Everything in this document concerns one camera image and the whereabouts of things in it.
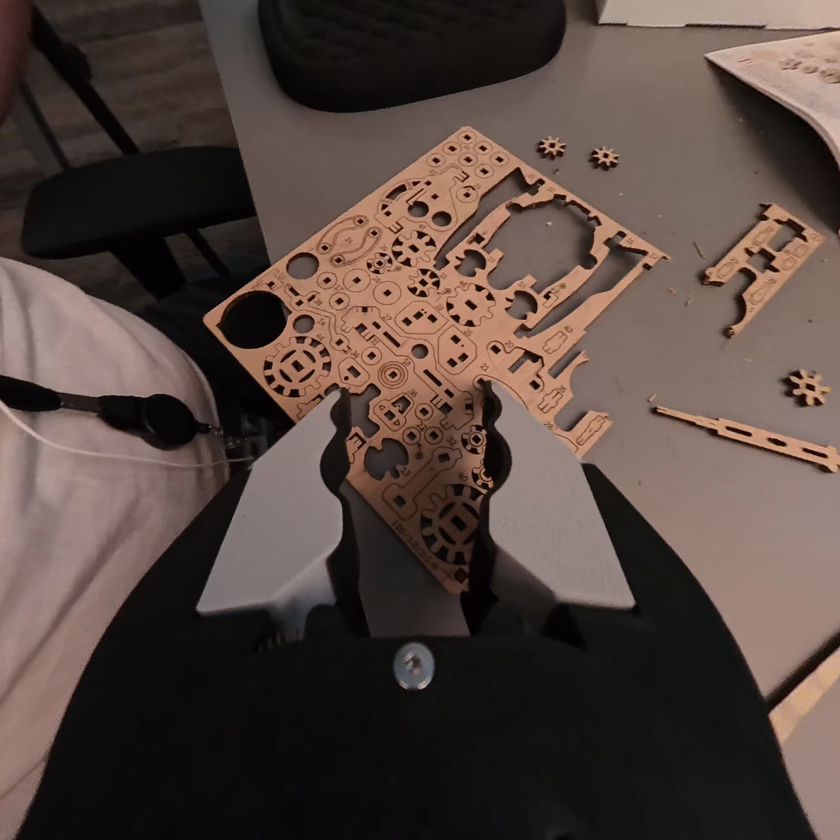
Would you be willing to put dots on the black office chair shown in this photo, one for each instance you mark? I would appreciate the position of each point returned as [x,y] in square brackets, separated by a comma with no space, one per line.
[131,197]

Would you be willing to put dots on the slotted wooden axle piece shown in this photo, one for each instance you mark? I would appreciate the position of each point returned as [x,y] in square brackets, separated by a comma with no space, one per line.
[748,434]

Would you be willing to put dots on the black mesh case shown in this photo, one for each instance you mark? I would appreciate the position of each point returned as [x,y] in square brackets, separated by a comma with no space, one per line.
[407,52]

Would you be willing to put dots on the person's white shirt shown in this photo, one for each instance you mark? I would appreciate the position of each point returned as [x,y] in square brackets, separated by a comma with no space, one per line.
[98,558]

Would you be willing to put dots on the laser-cut wooden parts sheet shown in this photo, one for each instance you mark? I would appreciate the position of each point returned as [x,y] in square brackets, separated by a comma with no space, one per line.
[407,341]

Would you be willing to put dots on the paper instruction booklet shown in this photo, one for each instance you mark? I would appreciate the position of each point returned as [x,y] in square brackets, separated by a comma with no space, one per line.
[787,79]

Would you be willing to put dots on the wooden frame offcut piece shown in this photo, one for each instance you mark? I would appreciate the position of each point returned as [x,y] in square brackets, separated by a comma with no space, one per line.
[761,262]

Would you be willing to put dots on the small wooden gear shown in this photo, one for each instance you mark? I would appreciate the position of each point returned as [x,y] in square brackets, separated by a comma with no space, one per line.
[551,145]
[806,386]
[604,156]

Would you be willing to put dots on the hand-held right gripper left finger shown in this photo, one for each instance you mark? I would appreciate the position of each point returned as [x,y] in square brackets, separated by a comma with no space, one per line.
[262,538]

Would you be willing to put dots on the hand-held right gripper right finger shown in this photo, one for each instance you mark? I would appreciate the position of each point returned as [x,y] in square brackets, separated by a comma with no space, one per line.
[558,525]

